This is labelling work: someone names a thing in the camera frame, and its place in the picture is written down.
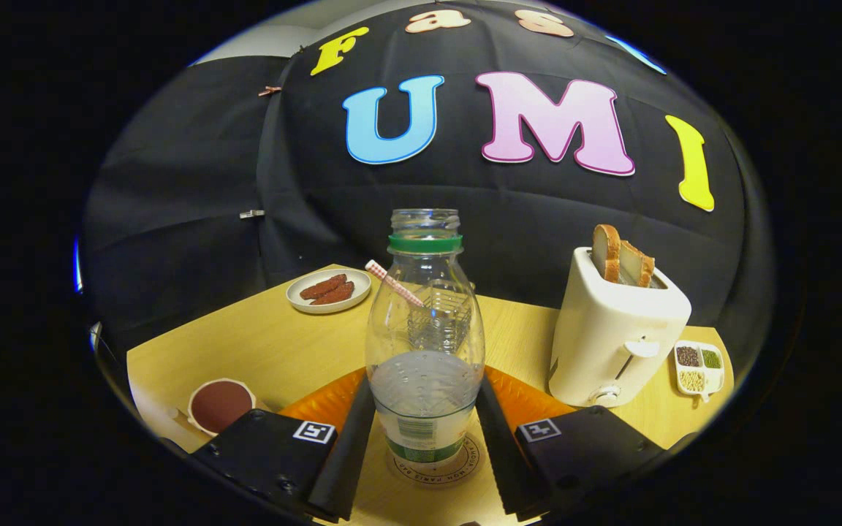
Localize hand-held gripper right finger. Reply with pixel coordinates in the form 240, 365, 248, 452
474, 367, 667, 521

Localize wooden table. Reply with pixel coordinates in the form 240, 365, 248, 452
126, 263, 735, 526

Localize toast slice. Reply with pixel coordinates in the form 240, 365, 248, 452
618, 240, 656, 288
592, 224, 621, 284

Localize black backdrop cloth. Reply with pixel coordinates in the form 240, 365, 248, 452
81, 0, 773, 366

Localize white divided dish with beans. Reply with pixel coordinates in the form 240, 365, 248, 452
675, 340, 725, 403

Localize checked paper straw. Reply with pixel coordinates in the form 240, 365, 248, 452
365, 260, 425, 308

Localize clear plastic juice bottle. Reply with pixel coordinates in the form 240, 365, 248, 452
365, 208, 486, 468

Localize red sausage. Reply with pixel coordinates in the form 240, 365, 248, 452
309, 281, 355, 306
299, 274, 349, 301

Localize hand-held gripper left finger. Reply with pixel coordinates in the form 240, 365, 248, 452
191, 369, 378, 523

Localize white toaster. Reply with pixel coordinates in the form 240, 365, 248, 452
548, 246, 692, 408

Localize wire mesh holder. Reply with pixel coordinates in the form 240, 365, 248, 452
408, 285, 474, 351

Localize white round plate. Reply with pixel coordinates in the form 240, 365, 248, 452
286, 268, 372, 315

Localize round wooden coaster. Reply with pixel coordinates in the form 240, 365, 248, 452
386, 431, 482, 487

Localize cream cup with wooden handle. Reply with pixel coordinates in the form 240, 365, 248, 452
169, 378, 272, 437

